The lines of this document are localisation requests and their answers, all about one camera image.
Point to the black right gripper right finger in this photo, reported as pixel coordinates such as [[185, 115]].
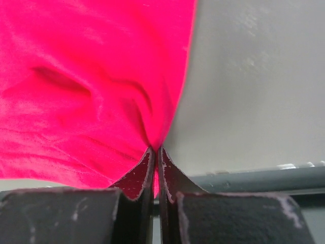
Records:
[[189, 214]]

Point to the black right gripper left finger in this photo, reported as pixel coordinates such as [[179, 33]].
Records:
[[118, 214]]

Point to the red t-shirt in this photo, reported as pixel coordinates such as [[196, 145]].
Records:
[[88, 86]]

